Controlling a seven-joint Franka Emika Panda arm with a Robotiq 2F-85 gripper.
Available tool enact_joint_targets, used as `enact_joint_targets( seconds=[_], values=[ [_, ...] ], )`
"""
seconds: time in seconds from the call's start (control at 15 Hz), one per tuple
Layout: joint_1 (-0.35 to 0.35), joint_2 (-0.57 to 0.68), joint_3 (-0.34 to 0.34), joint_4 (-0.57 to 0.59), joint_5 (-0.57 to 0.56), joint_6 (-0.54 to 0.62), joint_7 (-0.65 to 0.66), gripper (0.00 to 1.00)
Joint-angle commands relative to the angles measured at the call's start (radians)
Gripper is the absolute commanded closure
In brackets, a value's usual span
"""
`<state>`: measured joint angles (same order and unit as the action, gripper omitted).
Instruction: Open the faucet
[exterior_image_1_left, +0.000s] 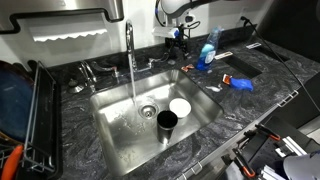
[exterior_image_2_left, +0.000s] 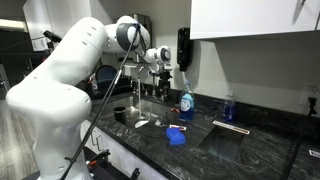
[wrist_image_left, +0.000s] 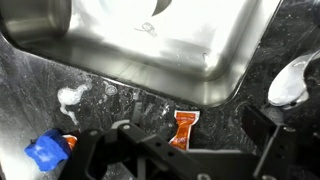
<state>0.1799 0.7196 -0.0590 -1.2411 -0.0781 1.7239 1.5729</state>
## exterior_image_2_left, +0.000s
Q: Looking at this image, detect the stainless steel sink basin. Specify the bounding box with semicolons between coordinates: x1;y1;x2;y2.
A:
96;94;175;130

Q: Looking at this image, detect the black dish rack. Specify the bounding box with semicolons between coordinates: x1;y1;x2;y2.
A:
83;75;133;100

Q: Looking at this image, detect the white label sticker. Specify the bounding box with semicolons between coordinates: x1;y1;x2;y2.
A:
308;148;320;158

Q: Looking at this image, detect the black wall soap dispenser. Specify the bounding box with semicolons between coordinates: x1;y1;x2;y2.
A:
176;27;195;72

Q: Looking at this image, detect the white scrap in sink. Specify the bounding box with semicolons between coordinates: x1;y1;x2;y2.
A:
134;119;150;129

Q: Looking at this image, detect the chrome sink faucet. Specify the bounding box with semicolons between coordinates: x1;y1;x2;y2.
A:
132;65;167;101

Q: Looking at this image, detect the black camera on stand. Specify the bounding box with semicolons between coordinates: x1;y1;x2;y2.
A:
42;29;63;51

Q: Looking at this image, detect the small red white packet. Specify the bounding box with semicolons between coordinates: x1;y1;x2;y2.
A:
168;124;188;132

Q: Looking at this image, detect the black cup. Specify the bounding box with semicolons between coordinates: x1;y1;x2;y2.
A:
113;106;128;125

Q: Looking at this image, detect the large blue dish soap bottle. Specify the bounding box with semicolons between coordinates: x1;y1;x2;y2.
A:
179;79;196;121

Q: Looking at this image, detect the dark blue plate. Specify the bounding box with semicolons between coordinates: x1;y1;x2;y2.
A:
95;64;118;83

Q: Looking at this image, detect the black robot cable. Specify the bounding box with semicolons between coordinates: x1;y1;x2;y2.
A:
59;22;148;180

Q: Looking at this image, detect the wide white wall cabinet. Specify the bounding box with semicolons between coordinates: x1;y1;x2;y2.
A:
189;0;320;41

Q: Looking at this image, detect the countertop trash chute opening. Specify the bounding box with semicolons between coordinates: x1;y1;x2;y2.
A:
198;119;251;163

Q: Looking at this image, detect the small blue liquid bottle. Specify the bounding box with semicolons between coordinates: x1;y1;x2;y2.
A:
222;93;237;123

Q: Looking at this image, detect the black clamp with orange tip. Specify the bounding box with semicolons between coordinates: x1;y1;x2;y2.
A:
83;146;142;180

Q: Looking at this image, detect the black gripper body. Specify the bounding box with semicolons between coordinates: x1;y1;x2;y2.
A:
156;65;174;83

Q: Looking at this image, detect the running water stream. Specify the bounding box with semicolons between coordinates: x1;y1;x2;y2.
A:
137;73;143;120

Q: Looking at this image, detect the blue cloth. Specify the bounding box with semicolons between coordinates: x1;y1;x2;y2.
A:
165;127;187;146

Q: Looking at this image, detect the white wall power outlet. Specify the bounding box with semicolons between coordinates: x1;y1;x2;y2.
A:
301;81;320;108

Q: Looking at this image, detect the white base cabinet with handles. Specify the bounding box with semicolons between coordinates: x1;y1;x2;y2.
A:
79;119;169;180

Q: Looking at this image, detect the white wall cabinet with handles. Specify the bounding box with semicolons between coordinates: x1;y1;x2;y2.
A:
22;0;93;52

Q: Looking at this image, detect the black power plug cable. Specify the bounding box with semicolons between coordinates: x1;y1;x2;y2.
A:
281;96;318;180

